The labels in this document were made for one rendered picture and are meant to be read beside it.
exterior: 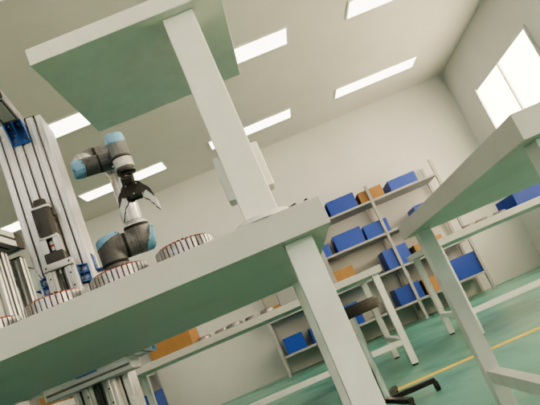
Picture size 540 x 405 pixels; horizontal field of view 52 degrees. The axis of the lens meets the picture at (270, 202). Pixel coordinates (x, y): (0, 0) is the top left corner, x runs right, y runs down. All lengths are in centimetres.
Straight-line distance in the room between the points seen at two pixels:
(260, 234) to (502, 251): 801
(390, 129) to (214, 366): 448
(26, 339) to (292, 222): 47
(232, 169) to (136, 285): 25
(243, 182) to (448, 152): 808
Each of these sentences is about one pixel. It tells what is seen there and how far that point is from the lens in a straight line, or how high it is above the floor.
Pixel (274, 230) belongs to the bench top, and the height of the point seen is 72.
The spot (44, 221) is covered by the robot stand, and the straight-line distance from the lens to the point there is 274.
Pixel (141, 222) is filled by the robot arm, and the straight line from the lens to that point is 256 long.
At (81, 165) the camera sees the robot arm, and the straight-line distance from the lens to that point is 225.
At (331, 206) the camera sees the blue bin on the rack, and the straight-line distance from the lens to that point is 788.
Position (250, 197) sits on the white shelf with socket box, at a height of 79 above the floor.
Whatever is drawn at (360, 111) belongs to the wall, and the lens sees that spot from 894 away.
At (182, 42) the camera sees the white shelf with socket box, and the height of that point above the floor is 111.
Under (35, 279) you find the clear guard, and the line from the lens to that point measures 197.
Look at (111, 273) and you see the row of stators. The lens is 102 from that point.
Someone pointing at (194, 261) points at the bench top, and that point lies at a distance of 91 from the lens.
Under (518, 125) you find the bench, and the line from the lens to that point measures 102.
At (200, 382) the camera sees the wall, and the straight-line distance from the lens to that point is 841.
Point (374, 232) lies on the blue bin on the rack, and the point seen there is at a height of 134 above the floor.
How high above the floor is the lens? 56
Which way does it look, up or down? 13 degrees up
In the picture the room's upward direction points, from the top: 23 degrees counter-clockwise
